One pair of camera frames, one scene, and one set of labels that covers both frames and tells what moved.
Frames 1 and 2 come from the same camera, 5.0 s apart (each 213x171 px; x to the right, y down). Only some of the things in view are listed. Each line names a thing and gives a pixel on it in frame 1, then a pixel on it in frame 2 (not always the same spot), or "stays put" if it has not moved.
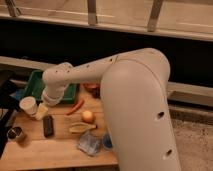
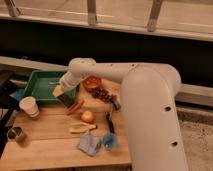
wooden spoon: x=81 y=127 stays put
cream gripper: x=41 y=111 -> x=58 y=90
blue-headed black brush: x=106 y=141 stays put
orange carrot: x=75 y=107 stays put
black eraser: x=48 y=125 -> x=68 y=101
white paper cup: x=28 y=103 stays put
